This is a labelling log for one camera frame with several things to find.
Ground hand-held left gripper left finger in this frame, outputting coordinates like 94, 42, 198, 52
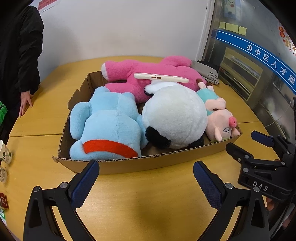
23, 160, 100, 241

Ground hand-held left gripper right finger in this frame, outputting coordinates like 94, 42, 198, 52
193, 161, 271, 241

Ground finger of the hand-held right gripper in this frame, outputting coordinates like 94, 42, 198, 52
251, 130, 285, 151
225, 143, 287, 168

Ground cardboard box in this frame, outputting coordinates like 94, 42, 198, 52
52, 71, 243, 175

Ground light blue plush toy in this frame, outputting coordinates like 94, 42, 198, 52
69, 86, 148, 161

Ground person's right hand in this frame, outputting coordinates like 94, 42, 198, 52
265, 197, 276, 211

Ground pink pig plush toy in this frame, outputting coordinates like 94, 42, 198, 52
196, 79, 241, 142

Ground white and black plush toy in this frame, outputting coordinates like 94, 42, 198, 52
142, 81, 208, 149

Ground small brown box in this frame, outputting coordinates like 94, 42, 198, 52
0, 192, 8, 210

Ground blue banner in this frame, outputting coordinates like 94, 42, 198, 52
216, 29, 296, 95

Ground red window decoration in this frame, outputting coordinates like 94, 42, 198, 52
279, 23, 296, 56

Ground white phone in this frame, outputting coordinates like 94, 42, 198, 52
134, 72, 189, 83

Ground green bag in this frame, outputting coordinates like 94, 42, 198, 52
0, 101, 7, 130

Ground cartoon poster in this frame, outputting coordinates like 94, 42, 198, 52
222, 0, 238, 16

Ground red wall notice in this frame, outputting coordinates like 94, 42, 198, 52
38, 0, 58, 12

